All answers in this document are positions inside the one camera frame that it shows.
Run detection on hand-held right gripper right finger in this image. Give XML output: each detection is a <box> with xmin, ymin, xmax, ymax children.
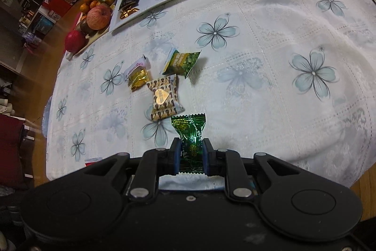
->
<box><xmin>203</xmin><ymin>139</ymin><xmax>298</xmax><ymax>200</ymax></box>

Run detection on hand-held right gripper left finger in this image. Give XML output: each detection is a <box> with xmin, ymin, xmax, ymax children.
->
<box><xmin>84</xmin><ymin>138</ymin><xmax>182</xmax><ymax>200</ymax></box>

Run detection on dark green shiny candy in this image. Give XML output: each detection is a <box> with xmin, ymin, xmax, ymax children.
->
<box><xmin>170</xmin><ymin>113</ymin><xmax>207</xmax><ymax>174</ymax></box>

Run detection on brown heart print snack packet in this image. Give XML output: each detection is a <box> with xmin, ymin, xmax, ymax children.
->
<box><xmin>146</xmin><ymin>75</ymin><xmax>185</xmax><ymax>122</ymax></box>

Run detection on gold foil candy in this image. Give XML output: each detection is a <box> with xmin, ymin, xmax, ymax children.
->
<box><xmin>127</xmin><ymin>68</ymin><xmax>152</xmax><ymax>92</ymax></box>

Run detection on light green pea snack packet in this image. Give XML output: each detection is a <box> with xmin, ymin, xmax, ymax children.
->
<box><xmin>162</xmin><ymin>49</ymin><xmax>202</xmax><ymax>76</ymax></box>

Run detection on white pink snack packet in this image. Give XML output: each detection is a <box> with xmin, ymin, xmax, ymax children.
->
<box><xmin>123</xmin><ymin>55</ymin><xmax>151</xmax><ymax>78</ymax></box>

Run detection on white floral tablecloth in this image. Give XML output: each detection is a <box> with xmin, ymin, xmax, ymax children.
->
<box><xmin>45</xmin><ymin>0</ymin><xmax>376</xmax><ymax>190</ymax></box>

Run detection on cream fruit tray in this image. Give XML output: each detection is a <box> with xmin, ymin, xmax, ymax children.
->
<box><xmin>65</xmin><ymin>13</ymin><xmax>114</xmax><ymax>60</ymax></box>

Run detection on gold wrapped chocolates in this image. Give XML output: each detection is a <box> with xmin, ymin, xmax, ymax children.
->
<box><xmin>119</xmin><ymin>8</ymin><xmax>140</xmax><ymax>20</ymax></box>

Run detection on red pomegranate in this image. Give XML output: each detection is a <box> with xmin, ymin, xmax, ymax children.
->
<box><xmin>65</xmin><ymin>30</ymin><xmax>87</xmax><ymax>53</ymax></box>

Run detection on dark green round fruit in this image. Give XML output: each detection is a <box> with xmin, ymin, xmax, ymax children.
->
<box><xmin>80</xmin><ymin>20</ymin><xmax>94</xmax><ymax>35</ymax></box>

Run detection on pink striped apple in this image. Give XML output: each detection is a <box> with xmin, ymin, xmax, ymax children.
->
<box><xmin>86</xmin><ymin>4</ymin><xmax>113</xmax><ymax>31</ymax></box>

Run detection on red chair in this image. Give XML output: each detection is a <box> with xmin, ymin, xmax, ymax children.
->
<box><xmin>0</xmin><ymin>114</ymin><xmax>34</xmax><ymax>190</ymax></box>

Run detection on blue storage bin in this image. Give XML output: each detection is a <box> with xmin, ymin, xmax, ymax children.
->
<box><xmin>32</xmin><ymin>16</ymin><xmax>56</xmax><ymax>34</ymax></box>

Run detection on red storage box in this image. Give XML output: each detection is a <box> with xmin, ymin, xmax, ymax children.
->
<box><xmin>44</xmin><ymin>0</ymin><xmax>74</xmax><ymax>16</ymax></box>

